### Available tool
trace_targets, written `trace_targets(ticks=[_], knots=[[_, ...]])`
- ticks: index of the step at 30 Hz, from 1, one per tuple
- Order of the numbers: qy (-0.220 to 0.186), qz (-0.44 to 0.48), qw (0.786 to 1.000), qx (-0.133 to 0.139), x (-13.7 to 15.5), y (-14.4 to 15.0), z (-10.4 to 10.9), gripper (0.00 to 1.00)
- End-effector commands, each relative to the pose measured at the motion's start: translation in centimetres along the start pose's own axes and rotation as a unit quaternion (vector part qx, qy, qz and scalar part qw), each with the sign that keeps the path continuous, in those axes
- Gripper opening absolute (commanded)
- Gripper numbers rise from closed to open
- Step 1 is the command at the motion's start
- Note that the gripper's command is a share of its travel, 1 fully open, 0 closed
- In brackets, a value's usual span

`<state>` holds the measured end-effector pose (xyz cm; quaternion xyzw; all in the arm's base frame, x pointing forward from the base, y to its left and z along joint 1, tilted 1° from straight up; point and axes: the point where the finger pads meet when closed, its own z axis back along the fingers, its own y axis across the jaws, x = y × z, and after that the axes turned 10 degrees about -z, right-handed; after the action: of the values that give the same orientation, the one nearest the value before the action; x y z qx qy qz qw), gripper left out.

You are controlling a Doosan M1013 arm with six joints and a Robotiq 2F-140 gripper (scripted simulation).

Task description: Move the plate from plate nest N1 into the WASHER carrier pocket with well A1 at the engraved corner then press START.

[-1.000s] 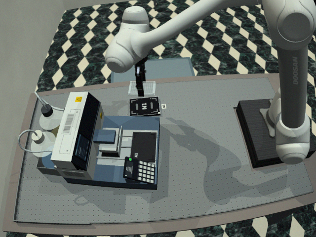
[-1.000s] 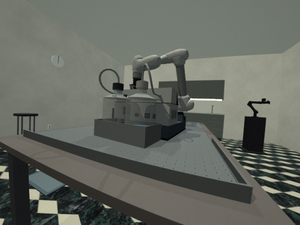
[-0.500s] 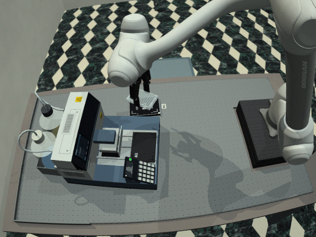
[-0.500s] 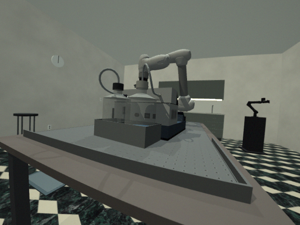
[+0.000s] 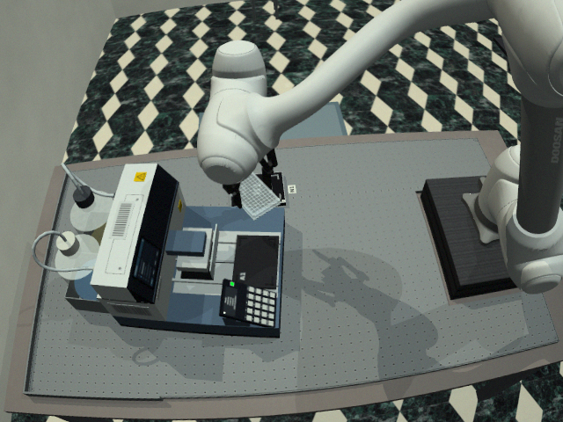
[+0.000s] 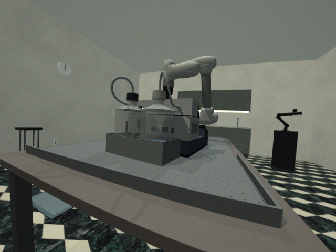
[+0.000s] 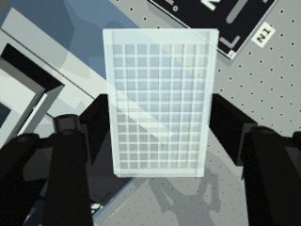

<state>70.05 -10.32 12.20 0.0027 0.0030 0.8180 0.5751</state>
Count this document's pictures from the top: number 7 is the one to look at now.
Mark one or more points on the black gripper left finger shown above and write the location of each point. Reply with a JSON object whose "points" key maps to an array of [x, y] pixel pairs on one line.
{"points": [[62, 159]]}

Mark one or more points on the white n1 label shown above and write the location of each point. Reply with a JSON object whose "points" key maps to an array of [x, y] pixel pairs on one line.
{"points": [[263, 34]]}

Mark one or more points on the clear multi-well plate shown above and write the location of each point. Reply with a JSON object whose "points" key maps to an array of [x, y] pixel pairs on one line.
{"points": [[159, 84]]}

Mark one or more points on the grey perforated base plate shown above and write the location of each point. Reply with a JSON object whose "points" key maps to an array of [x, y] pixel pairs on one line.
{"points": [[265, 83]]}

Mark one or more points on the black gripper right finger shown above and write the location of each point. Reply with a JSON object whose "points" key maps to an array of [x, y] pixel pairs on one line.
{"points": [[271, 164]]}

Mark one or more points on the black rectangular frame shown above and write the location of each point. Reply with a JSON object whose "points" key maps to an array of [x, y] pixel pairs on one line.
{"points": [[234, 19]]}

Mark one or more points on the white and black benchtop lab machine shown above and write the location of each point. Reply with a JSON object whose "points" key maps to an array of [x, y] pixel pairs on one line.
{"points": [[59, 45]]}

